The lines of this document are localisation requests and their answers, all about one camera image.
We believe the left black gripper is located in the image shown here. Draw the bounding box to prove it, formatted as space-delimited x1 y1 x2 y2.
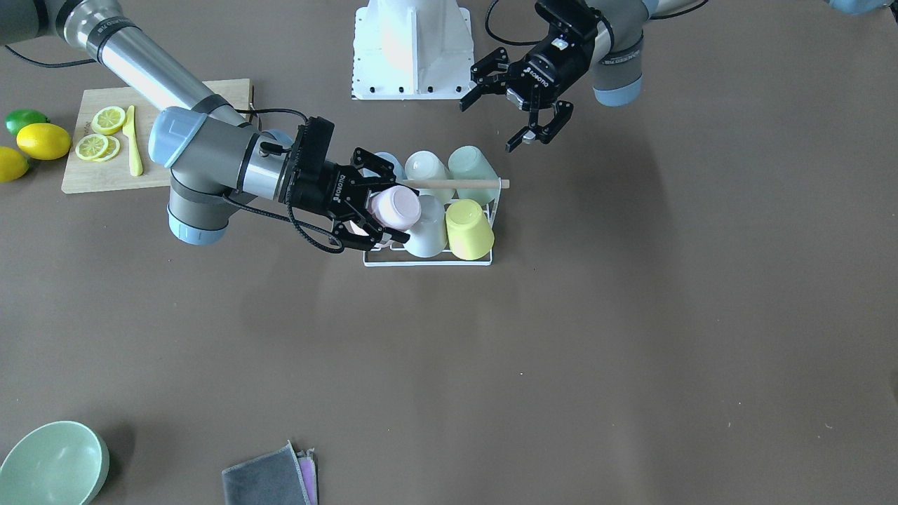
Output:
460 1 601 153

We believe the wooden cutting board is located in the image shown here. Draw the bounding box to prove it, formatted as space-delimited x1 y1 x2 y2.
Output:
61 79 255 195

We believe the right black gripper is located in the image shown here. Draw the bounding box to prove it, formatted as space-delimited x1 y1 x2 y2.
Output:
283 117 410 250

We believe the green bowl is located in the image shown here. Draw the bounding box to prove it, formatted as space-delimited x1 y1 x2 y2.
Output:
1 421 110 504

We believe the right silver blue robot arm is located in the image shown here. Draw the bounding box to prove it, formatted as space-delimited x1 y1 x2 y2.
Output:
2 1 418 255

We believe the mint green cup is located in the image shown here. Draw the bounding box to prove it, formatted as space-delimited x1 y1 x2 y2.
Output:
447 146 501 207

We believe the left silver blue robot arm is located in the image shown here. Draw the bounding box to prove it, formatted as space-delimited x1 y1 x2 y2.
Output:
459 1 705 152

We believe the green lime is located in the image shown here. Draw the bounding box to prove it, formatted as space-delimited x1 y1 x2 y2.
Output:
4 109 51 137

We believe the white cup holder rack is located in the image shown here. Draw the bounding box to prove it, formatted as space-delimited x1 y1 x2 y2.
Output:
362 178 510 267

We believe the grey folded cloth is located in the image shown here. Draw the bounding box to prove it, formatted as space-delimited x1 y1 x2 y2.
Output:
222 442 320 504

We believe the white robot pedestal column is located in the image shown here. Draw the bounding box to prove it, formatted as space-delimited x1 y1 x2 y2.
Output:
351 1 474 100

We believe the grey blue cup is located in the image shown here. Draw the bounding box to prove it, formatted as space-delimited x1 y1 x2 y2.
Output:
403 195 447 258

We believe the yellow lemon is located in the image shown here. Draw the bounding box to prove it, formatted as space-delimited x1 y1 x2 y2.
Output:
0 146 29 183
16 123 72 161

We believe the lemon slice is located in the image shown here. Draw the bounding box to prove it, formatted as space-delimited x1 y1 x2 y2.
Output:
74 133 121 163
90 106 126 135

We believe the yellow cup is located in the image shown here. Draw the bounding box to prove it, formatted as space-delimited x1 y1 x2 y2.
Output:
445 199 495 261

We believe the pink cup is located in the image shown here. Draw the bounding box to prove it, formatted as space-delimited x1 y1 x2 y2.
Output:
368 185 422 232

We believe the light blue cup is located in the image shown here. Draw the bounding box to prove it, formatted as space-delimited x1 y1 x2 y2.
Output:
361 152 406 182

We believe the cream white cup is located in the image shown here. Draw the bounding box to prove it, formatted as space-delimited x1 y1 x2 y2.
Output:
403 151 455 205

